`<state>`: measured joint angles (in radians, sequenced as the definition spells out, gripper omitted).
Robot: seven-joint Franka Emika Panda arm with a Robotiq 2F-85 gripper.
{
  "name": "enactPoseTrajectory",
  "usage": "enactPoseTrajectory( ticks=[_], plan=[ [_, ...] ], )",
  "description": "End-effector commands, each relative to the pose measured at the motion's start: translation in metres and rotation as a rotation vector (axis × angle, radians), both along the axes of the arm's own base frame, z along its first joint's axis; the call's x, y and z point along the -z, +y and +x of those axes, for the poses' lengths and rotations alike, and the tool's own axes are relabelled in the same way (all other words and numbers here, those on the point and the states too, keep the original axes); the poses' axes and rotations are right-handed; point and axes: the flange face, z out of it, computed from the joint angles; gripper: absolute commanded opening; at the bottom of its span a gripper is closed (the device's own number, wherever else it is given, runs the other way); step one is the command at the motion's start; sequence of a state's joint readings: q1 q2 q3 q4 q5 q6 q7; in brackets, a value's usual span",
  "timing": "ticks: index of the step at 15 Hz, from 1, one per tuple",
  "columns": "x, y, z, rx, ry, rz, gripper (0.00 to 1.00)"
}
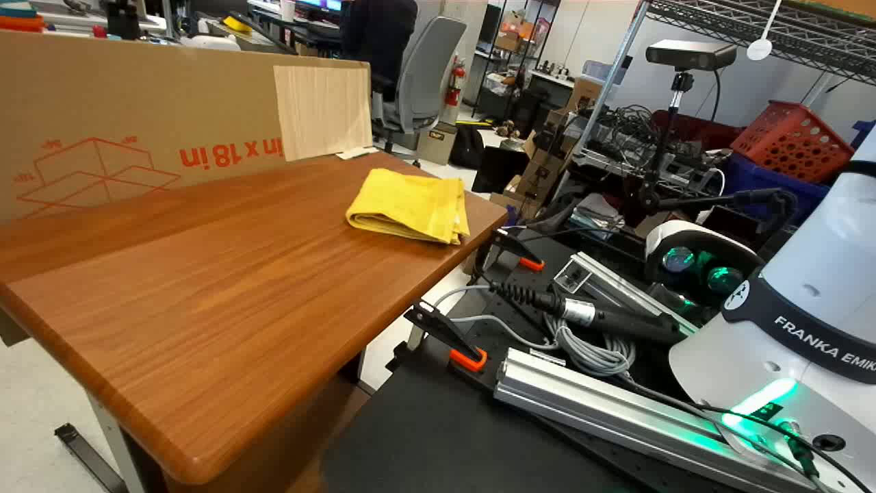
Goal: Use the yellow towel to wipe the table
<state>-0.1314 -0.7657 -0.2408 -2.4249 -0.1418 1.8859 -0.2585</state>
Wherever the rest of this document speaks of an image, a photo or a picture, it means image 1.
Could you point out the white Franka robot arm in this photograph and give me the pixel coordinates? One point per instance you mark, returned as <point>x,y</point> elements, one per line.
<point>800,336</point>

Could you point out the grey office chair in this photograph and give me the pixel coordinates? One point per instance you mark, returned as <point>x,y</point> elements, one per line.
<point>421,87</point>

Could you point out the black camera on stand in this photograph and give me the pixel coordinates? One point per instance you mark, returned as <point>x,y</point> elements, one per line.
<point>685,60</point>

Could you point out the black clamp with orange tip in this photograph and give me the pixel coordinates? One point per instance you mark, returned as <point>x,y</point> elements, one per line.
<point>463,353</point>

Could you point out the red plastic crate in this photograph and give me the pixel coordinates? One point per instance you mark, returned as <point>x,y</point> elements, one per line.
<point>793,142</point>

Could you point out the yellow towel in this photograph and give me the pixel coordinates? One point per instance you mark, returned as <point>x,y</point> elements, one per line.
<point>411,208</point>

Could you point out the aluminium extrusion rail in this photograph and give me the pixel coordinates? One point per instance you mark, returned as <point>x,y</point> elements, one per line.
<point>637,424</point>

